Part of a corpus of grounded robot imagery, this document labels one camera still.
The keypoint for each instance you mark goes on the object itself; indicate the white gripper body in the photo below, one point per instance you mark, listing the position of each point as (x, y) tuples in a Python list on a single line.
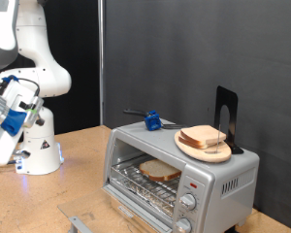
[(6, 152)]

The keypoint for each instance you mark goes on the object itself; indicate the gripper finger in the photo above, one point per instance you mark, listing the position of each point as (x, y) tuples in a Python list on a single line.
[(39, 122), (22, 154)]

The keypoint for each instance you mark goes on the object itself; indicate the spatula with blue grip block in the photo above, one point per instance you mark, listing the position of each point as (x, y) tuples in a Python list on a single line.
[(153, 121)]

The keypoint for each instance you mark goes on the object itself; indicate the white bread slice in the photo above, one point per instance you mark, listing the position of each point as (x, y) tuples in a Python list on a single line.
[(200, 134), (189, 144), (160, 171)]

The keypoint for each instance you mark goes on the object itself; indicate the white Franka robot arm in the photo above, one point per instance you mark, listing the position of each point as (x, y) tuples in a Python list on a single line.
[(45, 81)]

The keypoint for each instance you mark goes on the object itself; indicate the silver oven knob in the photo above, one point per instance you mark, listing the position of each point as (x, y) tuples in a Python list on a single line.
[(188, 201), (183, 225)]

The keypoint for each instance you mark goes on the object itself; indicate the silver toaster oven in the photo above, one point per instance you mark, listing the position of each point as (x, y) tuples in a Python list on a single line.
[(216, 207)]

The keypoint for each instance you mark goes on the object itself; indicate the vertical metal pole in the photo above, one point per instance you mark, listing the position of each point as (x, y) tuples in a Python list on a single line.
[(101, 64)]

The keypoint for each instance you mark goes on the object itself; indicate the aluminium foil tray liner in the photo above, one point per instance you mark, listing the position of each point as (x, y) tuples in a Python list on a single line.
[(152, 205)]

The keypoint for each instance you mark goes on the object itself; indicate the round wooden board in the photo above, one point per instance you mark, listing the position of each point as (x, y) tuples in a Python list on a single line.
[(213, 157)]

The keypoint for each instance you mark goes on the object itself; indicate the black metal bookend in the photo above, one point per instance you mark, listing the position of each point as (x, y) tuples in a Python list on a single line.
[(231, 100)]

